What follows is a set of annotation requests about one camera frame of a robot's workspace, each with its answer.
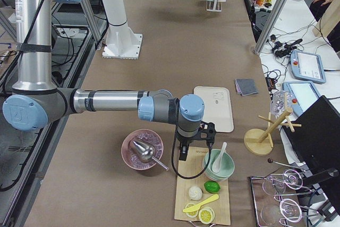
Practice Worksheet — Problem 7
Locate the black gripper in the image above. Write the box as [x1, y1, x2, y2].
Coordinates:
[176, 122, 215, 161]

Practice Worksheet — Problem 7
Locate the cream rectangular tray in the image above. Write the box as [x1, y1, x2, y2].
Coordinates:
[194, 86, 234, 133]

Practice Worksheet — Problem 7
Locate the clear glass cup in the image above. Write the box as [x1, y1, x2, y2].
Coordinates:
[270, 90, 291, 117]

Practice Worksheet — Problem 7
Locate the bamboo cutting board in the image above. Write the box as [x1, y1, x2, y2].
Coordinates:
[174, 147, 231, 225]

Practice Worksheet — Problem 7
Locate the white ceramic spoon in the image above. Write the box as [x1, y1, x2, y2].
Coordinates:
[211, 142, 227, 173]

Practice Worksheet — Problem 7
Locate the metal ice scoop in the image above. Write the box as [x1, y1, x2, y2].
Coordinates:
[129, 138, 169, 171]

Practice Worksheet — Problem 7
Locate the pink bowl with ice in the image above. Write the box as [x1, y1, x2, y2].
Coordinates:
[121, 129, 164, 171]

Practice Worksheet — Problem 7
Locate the white steamed bun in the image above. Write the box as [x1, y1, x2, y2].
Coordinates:
[188, 186, 203, 201]

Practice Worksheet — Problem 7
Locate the green top bowl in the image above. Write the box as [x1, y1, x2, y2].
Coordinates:
[207, 149, 235, 170]

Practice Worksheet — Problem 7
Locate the green lime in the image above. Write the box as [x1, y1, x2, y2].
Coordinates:
[203, 180, 220, 194]

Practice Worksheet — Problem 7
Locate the yellow plastic knife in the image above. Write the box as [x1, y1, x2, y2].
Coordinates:
[182, 194, 219, 213]

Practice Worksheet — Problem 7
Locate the single lemon slice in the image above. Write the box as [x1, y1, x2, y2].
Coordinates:
[185, 203, 199, 218]

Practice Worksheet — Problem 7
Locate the lemon slices stack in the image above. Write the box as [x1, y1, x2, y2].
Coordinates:
[198, 207, 215, 224]

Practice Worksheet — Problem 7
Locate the wooden mug tree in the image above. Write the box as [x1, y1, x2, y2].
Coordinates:
[244, 107, 302, 156]

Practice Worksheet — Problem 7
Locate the grey folded cloth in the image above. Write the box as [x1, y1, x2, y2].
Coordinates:
[234, 79, 258, 96]

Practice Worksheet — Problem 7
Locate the black monitor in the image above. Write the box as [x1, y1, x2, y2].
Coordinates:
[283, 96, 339, 208]

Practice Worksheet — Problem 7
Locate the teach pendant near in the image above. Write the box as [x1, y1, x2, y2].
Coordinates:
[282, 81, 321, 117]

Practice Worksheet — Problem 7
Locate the teach pendant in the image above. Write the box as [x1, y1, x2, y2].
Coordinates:
[290, 49, 326, 84]
[282, 81, 321, 117]

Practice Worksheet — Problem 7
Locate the teach pendant far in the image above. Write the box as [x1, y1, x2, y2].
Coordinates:
[290, 49, 326, 84]

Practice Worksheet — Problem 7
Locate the person in black shirt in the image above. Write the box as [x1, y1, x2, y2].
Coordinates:
[310, 0, 340, 52]

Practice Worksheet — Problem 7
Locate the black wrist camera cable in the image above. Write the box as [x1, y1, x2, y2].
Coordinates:
[171, 98, 213, 179]

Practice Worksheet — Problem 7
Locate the wire glass holder rack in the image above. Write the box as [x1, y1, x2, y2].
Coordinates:
[248, 158, 340, 227]

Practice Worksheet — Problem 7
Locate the white pillar mount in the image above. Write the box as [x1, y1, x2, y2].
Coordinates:
[102, 0, 143, 60]

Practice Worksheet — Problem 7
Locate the aluminium frame post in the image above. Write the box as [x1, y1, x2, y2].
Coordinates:
[253, 0, 287, 55]

